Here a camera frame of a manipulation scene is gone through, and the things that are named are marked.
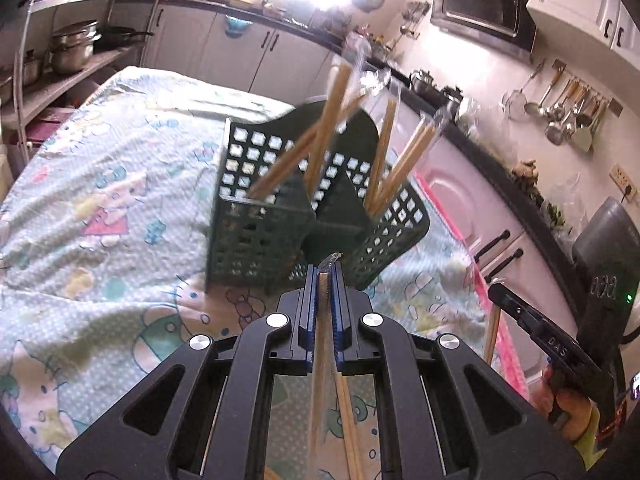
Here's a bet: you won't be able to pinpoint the loose chopstick pair on table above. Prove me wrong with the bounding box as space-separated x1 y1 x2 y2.
334 372 364 480

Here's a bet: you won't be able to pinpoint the hanging steel ladle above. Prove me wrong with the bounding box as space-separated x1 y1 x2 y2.
525 61 566 118

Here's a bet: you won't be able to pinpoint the black frying pan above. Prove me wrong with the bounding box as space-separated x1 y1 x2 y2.
96 26 153 51

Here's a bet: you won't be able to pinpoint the person's right hand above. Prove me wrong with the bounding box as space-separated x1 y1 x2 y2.
530 365 599 444

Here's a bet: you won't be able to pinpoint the white upper cabinet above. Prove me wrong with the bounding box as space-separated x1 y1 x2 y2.
527 0 639 70

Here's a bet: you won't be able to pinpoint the hanging strainer ladle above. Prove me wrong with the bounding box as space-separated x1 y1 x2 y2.
500 58 546 122

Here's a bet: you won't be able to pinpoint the metal storage shelf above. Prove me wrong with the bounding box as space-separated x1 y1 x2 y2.
2 0 160 164

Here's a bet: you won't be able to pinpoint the green plastic utensil basket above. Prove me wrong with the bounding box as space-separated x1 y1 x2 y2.
205 100 430 289

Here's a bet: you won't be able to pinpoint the stacked steel pots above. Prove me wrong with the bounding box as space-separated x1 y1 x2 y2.
49 20 101 75

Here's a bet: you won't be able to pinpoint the black range hood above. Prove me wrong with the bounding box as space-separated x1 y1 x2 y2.
431 0 537 63

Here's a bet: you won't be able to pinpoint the steel pot on stove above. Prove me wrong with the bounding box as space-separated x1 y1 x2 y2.
409 70 440 101

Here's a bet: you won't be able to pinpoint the wooden chopstick pair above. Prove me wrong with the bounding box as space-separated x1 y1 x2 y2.
246 68 390 200

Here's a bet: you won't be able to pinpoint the blue hanging bin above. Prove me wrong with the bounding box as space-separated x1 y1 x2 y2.
224 15 253 39

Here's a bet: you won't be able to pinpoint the hello kitty tablecloth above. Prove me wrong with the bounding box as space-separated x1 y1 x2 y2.
0 65 494 480

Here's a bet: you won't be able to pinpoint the pink lidded storage box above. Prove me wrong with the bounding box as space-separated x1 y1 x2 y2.
26 107 75 145

